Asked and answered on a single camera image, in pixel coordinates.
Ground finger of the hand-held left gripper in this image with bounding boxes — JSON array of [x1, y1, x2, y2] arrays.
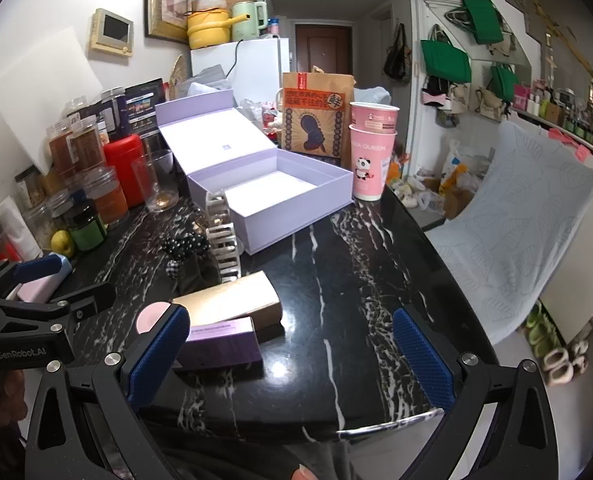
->
[[0, 254, 62, 291], [0, 281, 118, 337]]

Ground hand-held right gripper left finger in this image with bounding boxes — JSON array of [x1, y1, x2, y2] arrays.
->
[[24, 304, 192, 480]]

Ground yellow lemon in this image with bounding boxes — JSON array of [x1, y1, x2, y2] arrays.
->
[[51, 230, 77, 258]]

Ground black hanging bag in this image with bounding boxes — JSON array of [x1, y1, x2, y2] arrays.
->
[[383, 22, 411, 83]]

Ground black printed pouch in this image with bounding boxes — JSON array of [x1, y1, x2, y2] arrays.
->
[[124, 78, 166, 138]]

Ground dark green jar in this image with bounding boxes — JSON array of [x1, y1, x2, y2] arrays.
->
[[65, 200, 108, 252]]

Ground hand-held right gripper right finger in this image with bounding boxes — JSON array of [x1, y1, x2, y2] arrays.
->
[[391, 307, 565, 480]]

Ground green tote bag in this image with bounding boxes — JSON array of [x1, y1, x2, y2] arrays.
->
[[421, 40, 472, 90]]

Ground lavender gift box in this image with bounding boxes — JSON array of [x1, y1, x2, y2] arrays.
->
[[155, 89, 354, 256]]

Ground cream tote bag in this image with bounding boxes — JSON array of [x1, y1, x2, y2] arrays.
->
[[469, 85, 507, 121]]

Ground clear hair claw clip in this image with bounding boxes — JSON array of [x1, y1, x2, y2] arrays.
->
[[204, 189, 232, 226], [205, 224, 241, 283]]

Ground woven straw fan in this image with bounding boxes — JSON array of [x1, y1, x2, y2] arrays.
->
[[169, 54, 192, 101]]

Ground beige sandal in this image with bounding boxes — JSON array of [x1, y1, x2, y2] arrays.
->
[[541, 347, 575, 386], [569, 337, 590, 373]]

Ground pink panda paper cup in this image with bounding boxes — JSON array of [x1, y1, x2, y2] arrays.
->
[[349, 125, 398, 202]]

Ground wall intercom panel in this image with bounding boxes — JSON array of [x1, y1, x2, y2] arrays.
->
[[87, 8, 135, 58]]

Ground printed brown paper bag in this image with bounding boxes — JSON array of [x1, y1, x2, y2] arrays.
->
[[276, 66, 356, 166]]

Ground pink cloth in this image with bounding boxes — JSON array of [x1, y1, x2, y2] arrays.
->
[[547, 127, 593, 161]]

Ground black polka dot scrunchie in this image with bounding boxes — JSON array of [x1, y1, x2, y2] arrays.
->
[[160, 234, 211, 260]]

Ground row of toiletry bottles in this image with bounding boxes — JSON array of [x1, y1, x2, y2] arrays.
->
[[514, 80, 593, 151]]

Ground pink black bag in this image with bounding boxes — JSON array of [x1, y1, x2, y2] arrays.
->
[[421, 74, 452, 107]]

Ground green slippers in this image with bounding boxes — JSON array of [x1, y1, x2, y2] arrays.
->
[[524, 305, 560, 356]]

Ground clear drinking glass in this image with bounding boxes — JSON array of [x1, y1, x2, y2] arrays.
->
[[131, 149, 178, 212]]

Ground yellow pot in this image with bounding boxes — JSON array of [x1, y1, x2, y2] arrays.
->
[[186, 8, 251, 51]]

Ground white tube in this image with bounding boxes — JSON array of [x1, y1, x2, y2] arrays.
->
[[0, 196, 42, 261]]

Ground brown wooden door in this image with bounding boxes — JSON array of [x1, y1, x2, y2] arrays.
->
[[295, 22, 353, 76]]

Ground purple box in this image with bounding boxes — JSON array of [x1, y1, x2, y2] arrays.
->
[[176, 316, 263, 372]]

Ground pale leaf patterned cloth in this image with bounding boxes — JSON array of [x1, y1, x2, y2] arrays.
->
[[424, 121, 593, 346]]

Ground gold framed picture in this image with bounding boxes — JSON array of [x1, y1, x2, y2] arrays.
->
[[144, 0, 193, 43]]

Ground clear plastic bag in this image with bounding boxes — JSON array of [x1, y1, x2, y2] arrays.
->
[[239, 97, 277, 131]]

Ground white refrigerator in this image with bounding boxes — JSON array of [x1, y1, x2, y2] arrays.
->
[[190, 37, 291, 111]]

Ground black power cable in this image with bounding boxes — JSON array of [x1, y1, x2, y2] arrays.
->
[[225, 39, 244, 82]]

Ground row of clear spice jars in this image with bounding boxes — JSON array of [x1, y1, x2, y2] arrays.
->
[[15, 87, 130, 228]]

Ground pink round compact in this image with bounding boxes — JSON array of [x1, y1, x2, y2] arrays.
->
[[135, 302, 174, 336]]

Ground red canister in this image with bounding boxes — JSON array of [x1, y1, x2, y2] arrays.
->
[[103, 134, 146, 208]]

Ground light green electric kettle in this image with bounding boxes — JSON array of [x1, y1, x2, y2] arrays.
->
[[231, 1, 268, 42]]

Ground grey plastic pouch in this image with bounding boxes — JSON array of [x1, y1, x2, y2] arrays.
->
[[176, 65, 237, 101]]

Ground gold box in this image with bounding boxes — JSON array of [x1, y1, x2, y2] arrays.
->
[[171, 271, 283, 346]]

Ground white board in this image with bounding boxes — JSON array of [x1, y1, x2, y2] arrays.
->
[[0, 26, 104, 176]]

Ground white plastic bag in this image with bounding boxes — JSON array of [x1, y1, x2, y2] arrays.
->
[[439, 140, 492, 191]]

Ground pastel pink blue case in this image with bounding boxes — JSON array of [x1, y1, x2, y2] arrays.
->
[[20, 255, 73, 302]]

